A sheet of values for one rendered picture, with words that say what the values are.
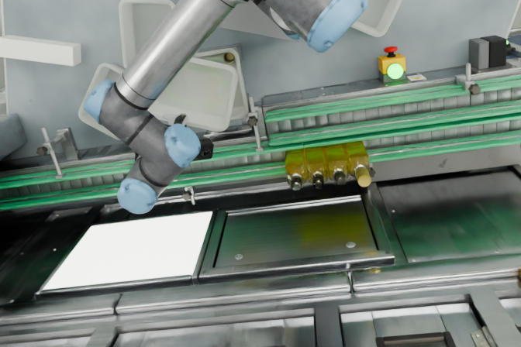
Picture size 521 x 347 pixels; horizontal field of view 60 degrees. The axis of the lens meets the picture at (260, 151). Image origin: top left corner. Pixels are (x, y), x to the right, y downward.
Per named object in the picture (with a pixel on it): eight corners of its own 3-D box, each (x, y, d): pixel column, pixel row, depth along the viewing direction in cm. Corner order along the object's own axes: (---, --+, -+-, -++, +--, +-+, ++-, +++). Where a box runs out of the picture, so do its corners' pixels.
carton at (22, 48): (8, 34, 148) (-3, 37, 142) (81, 43, 148) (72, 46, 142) (9, 53, 150) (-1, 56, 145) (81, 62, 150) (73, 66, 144)
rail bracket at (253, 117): (257, 142, 142) (253, 157, 131) (247, 91, 136) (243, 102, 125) (266, 141, 142) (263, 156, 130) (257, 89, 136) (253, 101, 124)
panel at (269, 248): (91, 231, 147) (37, 303, 116) (88, 223, 146) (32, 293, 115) (371, 197, 137) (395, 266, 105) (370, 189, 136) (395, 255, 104)
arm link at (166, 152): (150, 120, 80) (117, 157, 85) (198, 160, 83) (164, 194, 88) (164, 103, 87) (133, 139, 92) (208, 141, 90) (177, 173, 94)
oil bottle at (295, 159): (288, 158, 144) (287, 189, 125) (285, 142, 142) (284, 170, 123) (305, 156, 144) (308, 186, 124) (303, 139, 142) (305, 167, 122)
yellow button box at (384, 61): (378, 77, 146) (383, 83, 139) (377, 54, 143) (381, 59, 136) (401, 74, 145) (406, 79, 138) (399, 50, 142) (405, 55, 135)
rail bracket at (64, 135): (77, 157, 159) (45, 185, 139) (61, 111, 153) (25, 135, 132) (90, 155, 159) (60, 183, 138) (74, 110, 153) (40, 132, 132)
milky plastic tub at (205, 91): (158, 43, 118) (149, 48, 110) (243, 62, 118) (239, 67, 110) (151, 107, 124) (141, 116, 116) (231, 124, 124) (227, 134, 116)
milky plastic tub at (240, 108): (201, 116, 154) (197, 125, 146) (187, 51, 146) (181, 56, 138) (252, 109, 152) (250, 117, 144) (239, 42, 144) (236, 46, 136)
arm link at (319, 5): (283, -33, 117) (315, -71, 65) (324, 8, 120) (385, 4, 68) (251, 3, 119) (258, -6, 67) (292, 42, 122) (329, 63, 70)
